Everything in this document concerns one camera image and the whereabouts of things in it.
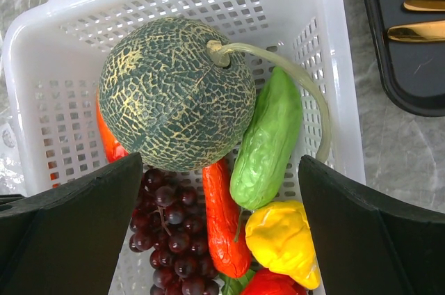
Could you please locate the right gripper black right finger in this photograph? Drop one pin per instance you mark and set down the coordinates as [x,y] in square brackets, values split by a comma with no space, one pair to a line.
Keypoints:
[367,242]

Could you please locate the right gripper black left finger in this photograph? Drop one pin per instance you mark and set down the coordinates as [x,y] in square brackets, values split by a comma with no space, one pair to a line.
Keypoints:
[67,240]

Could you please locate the dark purple grape bunch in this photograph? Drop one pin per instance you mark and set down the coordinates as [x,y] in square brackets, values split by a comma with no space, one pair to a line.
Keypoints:
[169,223]

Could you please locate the green netted melon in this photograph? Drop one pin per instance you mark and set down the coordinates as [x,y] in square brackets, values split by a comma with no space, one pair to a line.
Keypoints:
[180,93]

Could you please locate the clear zip top bag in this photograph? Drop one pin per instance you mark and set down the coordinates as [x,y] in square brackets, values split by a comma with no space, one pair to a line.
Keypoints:
[12,179]

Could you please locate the yellow bell pepper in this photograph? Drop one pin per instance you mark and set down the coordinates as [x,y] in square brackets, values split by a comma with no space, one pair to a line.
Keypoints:
[279,237]

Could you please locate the red orange mango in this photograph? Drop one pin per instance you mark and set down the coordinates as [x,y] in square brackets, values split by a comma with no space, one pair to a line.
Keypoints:
[112,148]

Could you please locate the green bitter gourd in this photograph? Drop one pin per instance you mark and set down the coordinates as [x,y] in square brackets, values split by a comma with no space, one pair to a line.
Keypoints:
[268,143]

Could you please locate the orange carrot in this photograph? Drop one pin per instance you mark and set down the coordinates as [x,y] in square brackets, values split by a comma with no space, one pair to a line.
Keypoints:
[226,234]

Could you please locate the black rectangular tray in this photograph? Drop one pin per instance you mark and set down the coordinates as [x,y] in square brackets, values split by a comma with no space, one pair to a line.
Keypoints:
[412,75]

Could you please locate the gold knife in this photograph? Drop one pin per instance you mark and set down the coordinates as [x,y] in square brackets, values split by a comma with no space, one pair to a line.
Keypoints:
[432,31]

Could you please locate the gold spoon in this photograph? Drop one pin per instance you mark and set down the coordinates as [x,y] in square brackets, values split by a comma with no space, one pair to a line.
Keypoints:
[428,6]

